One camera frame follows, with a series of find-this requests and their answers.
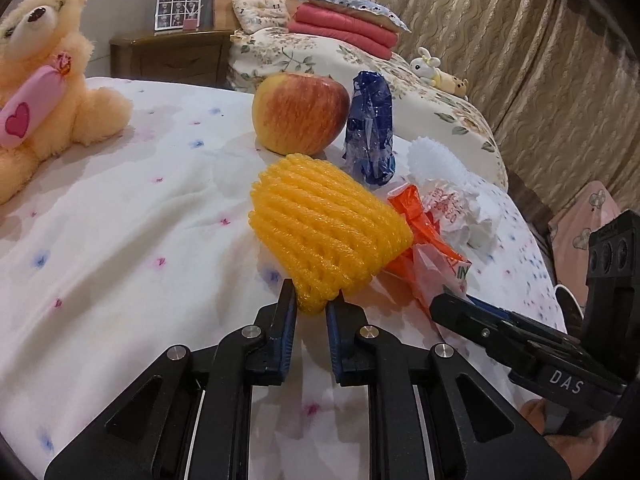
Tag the yellow foam fruit net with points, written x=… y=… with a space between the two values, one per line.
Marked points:
x=320 y=230

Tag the white trash bin black liner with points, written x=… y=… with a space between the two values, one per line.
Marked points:
x=565 y=292

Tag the cream teddy bear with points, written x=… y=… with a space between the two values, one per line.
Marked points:
x=60 y=100

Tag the orange and clear plastic bag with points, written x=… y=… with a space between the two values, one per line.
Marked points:
x=415 y=215

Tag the white paper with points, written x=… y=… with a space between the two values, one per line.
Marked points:
x=482 y=220

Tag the floral pillow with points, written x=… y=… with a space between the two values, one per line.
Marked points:
x=260 y=12

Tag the photo collage frame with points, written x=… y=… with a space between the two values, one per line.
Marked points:
x=172 y=7

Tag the person's right hand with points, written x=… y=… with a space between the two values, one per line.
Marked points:
x=575 y=442

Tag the yellow bear plush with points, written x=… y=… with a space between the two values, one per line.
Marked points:
x=455 y=85

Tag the bed with floral cover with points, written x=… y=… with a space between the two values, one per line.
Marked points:
x=300 y=55

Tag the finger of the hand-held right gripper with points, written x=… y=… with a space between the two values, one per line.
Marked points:
x=492 y=310
x=475 y=330

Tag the pink heart print cover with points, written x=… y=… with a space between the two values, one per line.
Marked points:
x=580 y=220

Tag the small pink box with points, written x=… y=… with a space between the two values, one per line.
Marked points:
x=190 y=24

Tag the blue white frilled pillow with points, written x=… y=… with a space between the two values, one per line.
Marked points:
x=350 y=2

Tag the beige patterned curtain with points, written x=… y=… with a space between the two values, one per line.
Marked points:
x=525 y=60

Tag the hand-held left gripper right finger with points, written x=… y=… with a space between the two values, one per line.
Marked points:
x=334 y=350

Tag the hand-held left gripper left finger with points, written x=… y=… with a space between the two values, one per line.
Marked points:
x=286 y=345

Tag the white flower print blanket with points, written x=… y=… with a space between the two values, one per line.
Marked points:
x=125 y=260

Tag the blue plastic wrapper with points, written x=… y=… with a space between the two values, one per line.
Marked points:
x=370 y=125

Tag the white rabbit plush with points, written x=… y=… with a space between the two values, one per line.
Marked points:
x=425 y=65

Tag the wooden nightstand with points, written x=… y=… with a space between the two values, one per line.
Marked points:
x=165 y=60

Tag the folded red quilt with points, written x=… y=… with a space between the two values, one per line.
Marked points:
x=340 y=27

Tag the red apple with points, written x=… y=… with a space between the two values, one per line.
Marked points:
x=300 y=110

